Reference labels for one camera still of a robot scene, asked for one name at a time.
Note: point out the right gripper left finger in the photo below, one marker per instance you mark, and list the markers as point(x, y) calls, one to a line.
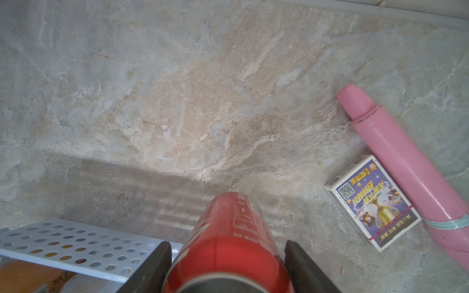
point(150, 276)

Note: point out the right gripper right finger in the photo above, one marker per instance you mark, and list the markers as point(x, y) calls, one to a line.
point(306, 275)

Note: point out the red cola can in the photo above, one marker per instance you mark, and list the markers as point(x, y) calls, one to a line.
point(230, 250)

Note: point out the light blue plastic basket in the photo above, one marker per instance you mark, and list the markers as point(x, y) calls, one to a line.
point(102, 259)

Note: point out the small purple card box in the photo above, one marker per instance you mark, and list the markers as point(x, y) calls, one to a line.
point(374, 204)

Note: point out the orange can back left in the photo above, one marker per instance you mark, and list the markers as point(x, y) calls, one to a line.
point(26, 277)

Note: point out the pink cylindrical tube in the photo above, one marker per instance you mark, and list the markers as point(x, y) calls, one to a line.
point(444, 211)

